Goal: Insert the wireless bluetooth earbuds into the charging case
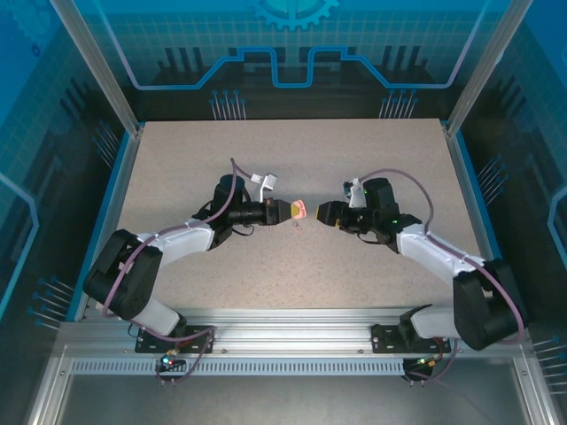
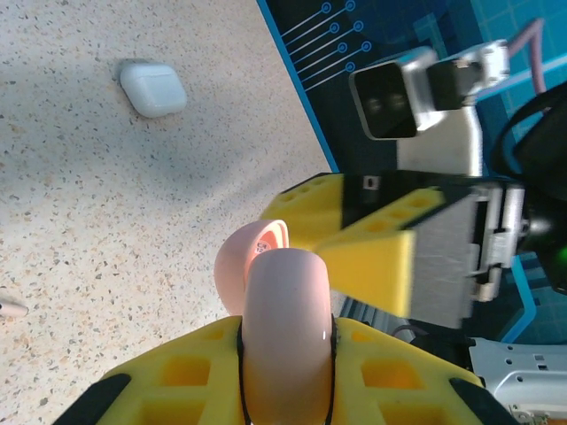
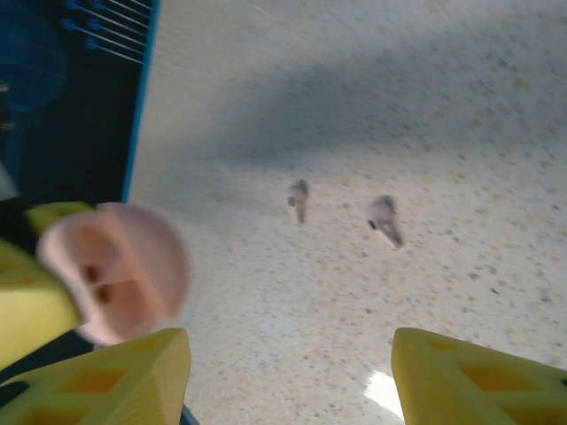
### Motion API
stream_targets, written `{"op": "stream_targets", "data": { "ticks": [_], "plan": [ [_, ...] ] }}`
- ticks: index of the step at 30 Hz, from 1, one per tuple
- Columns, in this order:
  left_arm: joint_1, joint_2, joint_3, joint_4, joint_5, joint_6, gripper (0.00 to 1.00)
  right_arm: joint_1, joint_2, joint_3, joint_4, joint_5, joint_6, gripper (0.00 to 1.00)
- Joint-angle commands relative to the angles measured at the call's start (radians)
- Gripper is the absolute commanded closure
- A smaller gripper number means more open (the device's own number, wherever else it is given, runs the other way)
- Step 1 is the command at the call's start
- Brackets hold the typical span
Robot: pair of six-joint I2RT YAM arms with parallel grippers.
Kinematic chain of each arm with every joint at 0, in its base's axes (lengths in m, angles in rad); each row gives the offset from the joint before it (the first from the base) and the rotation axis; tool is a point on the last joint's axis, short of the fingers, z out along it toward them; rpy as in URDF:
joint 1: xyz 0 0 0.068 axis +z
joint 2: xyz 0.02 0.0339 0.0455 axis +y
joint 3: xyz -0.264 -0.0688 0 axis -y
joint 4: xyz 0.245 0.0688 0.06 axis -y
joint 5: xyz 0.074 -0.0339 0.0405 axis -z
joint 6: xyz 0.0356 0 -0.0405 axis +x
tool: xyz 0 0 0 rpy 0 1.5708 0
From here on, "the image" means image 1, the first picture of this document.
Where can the pink earbud charging case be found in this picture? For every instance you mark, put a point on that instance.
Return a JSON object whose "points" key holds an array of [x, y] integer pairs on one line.
{"points": [[301, 210]]}

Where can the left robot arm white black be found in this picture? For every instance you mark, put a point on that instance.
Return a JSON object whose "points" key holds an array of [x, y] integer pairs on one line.
{"points": [[146, 305]]}

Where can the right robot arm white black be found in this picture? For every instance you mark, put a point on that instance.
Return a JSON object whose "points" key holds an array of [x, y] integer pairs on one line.
{"points": [[438, 252]]}

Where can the black base plate right arm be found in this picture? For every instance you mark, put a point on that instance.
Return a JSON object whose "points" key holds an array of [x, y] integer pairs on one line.
{"points": [[385, 338]]}

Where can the black base plate left arm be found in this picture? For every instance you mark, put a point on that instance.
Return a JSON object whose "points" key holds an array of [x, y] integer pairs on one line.
{"points": [[199, 338]]}

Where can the small connector board with LED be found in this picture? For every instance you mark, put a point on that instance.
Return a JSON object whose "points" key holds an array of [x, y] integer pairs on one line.
{"points": [[426, 362], [169, 362]]}

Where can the metal front tray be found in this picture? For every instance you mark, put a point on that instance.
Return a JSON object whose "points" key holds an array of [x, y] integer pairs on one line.
{"points": [[283, 398]]}

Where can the aluminium side frame rail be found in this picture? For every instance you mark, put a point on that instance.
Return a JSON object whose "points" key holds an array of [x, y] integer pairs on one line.
{"points": [[465, 177], [125, 177]]}

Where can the aluminium mounting rail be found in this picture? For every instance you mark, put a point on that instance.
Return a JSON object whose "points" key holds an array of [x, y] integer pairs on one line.
{"points": [[292, 329]]}

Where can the aluminium frame post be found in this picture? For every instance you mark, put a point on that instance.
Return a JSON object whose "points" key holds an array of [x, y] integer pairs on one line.
{"points": [[95, 66], [491, 66]]}

